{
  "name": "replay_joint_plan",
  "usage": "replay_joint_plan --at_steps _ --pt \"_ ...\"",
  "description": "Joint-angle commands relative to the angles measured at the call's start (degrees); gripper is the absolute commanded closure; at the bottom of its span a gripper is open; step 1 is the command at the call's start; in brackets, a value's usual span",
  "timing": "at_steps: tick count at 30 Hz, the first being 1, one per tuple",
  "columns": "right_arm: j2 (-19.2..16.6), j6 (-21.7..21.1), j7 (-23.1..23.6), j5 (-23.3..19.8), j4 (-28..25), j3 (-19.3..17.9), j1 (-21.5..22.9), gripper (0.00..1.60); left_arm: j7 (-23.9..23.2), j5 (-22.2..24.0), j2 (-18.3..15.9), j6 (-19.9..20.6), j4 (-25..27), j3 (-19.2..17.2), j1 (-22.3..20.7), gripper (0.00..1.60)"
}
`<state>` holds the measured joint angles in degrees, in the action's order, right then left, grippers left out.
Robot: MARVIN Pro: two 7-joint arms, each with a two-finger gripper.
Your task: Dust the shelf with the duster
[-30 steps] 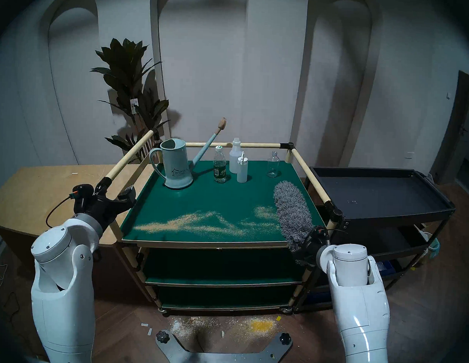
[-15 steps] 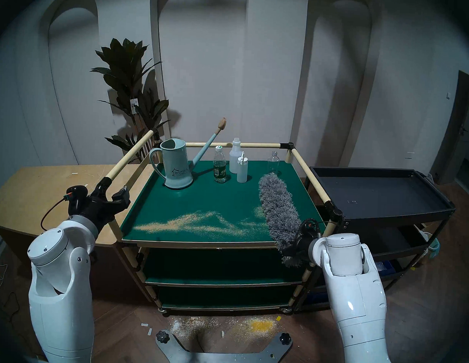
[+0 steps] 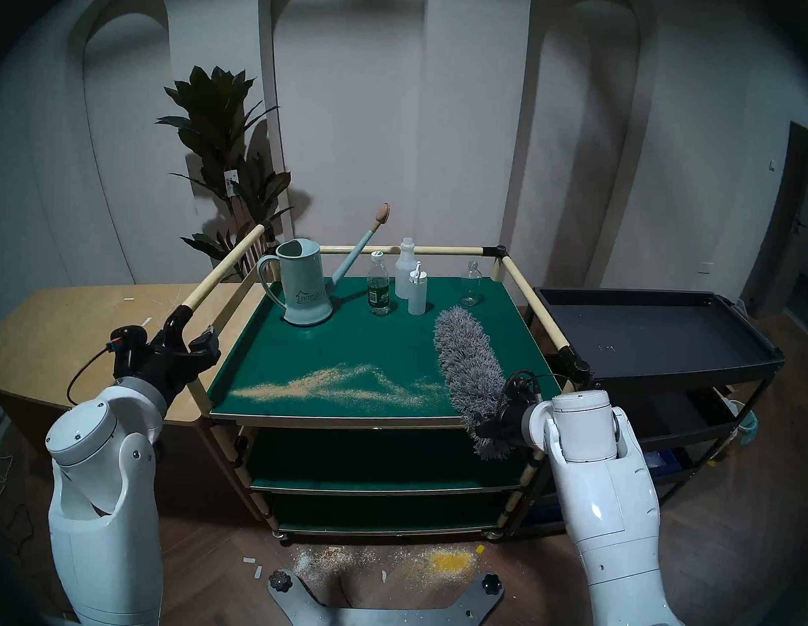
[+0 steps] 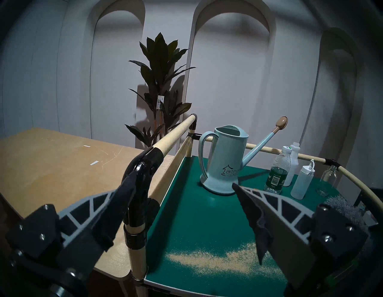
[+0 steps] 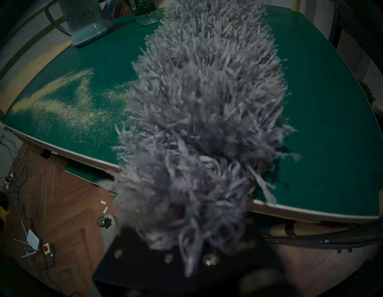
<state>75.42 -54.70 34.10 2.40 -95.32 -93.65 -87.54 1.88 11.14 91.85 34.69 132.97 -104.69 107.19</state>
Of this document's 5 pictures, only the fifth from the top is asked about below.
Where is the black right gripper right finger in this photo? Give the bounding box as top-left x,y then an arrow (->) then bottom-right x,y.
194,227 -> 300,297

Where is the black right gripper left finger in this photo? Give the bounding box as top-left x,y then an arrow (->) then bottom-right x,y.
93,225 -> 192,297

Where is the grey fluffy duster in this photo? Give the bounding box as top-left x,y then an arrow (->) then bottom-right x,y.
99,0 -> 303,279

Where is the beige sand dust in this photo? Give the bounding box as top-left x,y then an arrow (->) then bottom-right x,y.
12,68 -> 141,141

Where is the white wifi router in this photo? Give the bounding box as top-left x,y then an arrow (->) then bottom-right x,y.
15,229 -> 42,258

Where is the teal watering can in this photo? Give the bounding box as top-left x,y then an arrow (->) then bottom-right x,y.
45,0 -> 120,47

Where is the green label water bottle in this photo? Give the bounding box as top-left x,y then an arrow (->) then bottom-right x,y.
130,0 -> 159,27

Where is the grey metal robot base plate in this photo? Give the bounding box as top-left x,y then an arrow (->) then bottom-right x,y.
100,214 -> 121,249

